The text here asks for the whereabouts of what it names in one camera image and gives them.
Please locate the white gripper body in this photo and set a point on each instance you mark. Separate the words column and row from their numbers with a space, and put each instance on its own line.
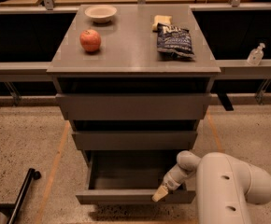
column 171, row 183

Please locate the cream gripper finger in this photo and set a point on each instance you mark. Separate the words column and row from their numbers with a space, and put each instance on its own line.
column 160, row 193

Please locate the grey bottom drawer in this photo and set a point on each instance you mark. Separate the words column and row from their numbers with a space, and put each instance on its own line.
column 130, row 177

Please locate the grey drawer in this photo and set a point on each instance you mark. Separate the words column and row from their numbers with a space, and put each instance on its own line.
column 133, row 106
column 150, row 140
column 130, row 177

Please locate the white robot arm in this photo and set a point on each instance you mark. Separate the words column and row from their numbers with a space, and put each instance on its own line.
column 225, row 186

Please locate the grey middle drawer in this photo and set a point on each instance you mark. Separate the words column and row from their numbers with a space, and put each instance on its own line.
column 150, row 140

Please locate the grey drawer cabinet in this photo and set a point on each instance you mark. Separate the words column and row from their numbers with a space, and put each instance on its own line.
column 128, row 63

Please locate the grey top drawer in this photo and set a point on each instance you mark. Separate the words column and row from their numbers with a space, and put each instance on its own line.
column 133, row 106

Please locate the blue chip bag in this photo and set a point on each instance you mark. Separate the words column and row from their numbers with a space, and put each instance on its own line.
column 174, row 40

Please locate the clear sanitizer bottle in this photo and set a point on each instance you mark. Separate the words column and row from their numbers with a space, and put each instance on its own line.
column 256, row 55

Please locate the black stand leg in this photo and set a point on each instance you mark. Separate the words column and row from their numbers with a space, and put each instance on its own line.
column 9, row 212

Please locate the yellow sponge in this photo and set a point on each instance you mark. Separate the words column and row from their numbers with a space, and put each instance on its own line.
column 163, row 19

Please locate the red apple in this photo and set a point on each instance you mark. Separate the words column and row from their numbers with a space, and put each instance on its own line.
column 90, row 40

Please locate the white bowl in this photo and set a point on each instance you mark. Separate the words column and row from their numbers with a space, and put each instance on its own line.
column 101, row 13

